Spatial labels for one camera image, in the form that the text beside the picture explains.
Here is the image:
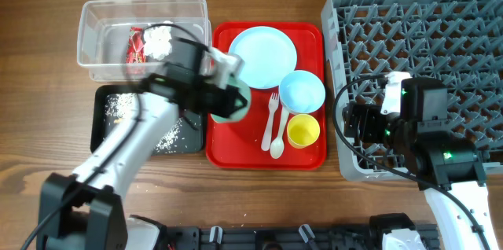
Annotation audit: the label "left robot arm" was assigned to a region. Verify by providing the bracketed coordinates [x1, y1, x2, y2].
[23, 38, 249, 249]

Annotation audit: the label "yellow plastic cup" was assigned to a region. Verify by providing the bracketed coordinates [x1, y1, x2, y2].
[287, 114, 321, 149]

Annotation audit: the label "white plastic fork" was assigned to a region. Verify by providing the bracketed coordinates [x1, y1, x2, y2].
[261, 93, 279, 151]

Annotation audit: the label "rice and food scraps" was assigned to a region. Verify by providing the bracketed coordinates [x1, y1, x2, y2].
[103, 93, 182, 154]

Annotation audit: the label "white tissue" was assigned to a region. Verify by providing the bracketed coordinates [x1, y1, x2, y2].
[143, 25, 172, 61]

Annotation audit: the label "light blue plate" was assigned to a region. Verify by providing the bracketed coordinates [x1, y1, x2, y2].
[229, 26, 298, 90]

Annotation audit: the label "clear plastic waste bin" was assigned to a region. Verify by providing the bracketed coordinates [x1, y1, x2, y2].
[77, 0, 211, 83]

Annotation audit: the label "black plastic tray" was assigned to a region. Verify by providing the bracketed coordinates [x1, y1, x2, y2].
[90, 85, 207, 156]

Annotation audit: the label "red snack wrapper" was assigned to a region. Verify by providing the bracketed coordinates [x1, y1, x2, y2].
[126, 26, 146, 75]

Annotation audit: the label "red serving tray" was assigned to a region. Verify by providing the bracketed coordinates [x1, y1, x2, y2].
[206, 21, 327, 170]

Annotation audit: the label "green bowl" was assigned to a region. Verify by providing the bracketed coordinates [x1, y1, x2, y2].
[211, 76, 252, 123]

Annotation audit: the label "light blue bowl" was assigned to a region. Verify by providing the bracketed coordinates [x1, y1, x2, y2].
[279, 70, 325, 114]

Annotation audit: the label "white plastic spoon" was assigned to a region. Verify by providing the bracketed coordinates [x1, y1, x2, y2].
[270, 105, 289, 160]

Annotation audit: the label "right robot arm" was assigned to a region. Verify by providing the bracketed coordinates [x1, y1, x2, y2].
[335, 72, 498, 249]

